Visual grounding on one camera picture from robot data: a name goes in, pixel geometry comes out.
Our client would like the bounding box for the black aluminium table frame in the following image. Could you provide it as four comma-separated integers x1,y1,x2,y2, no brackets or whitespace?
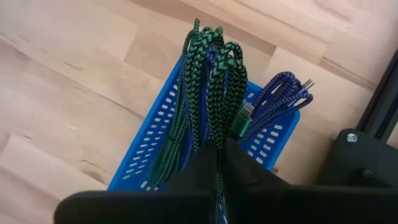
356,49,398,147

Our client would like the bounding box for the blue plastic basket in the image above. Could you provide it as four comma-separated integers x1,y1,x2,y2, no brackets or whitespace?
107,57,302,192

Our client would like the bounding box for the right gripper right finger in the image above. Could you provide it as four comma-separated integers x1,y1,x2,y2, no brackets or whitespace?
223,138,292,224

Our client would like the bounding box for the green braided USB cable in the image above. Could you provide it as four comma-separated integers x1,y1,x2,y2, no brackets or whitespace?
206,42,254,224
147,17,225,190

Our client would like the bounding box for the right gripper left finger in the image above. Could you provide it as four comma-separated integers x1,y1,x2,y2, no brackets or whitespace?
167,139,219,194

